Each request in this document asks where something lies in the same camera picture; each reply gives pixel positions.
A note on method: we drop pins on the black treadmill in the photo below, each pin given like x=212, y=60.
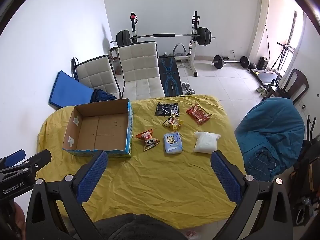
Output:
x=265, y=76

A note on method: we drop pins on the dark wooden chair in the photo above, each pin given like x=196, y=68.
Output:
x=300, y=80

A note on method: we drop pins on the long barbell with black plates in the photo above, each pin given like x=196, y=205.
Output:
x=162, y=35

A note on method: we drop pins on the small chrome dumbbell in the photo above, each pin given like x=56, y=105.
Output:
x=191, y=91
x=185, y=86

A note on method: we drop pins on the yellow tablecloth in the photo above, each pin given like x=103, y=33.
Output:
x=162, y=180

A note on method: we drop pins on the black metal stand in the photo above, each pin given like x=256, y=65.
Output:
x=310, y=135

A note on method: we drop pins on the black folded frame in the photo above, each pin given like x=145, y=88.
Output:
x=74, y=67

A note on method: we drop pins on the red snack packet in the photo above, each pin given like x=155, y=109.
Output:
x=198, y=115

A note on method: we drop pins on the red white wrapper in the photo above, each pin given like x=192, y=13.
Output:
x=193, y=235

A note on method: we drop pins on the orange snack bag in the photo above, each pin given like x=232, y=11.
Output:
x=147, y=140

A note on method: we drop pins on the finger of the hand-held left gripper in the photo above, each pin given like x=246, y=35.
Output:
x=15, y=158
x=37, y=161

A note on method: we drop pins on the yellow snack bag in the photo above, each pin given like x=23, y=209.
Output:
x=172, y=123

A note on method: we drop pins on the cardboard box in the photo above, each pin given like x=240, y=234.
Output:
x=100, y=132

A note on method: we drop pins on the blue netted cloth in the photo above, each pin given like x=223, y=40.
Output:
x=102, y=95

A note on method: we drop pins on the black foil packet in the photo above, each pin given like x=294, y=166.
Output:
x=167, y=109

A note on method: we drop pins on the white padded chair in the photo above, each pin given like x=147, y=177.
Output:
x=138, y=62
x=96, y=75

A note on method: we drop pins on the short barbell with black plates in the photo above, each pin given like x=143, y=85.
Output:
x=218, y=61

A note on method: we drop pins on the light blue snack bag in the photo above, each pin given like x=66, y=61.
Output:
x=173, y=142

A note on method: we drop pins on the black weight bench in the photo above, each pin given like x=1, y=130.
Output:
x=170, y=80

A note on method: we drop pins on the grey exercise machine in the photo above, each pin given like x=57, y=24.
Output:
x=286, y=52

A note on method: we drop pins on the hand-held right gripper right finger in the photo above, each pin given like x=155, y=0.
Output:
x=226, y=177

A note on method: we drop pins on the white plastic bag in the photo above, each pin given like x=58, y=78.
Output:
x=205, y=142

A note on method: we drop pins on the white door frame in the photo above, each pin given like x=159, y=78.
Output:
x=262, y=17

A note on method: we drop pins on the white squat rack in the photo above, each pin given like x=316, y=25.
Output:
x=192, y=55

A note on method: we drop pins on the pair of white shoes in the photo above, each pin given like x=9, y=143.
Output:
x=262, y=91

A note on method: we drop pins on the blue foam mat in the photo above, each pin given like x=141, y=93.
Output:
x=67, y=90

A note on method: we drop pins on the black speaker box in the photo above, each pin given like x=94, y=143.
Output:
x=263, y=63

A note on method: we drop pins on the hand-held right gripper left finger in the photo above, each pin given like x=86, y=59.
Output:
x=93, y=177

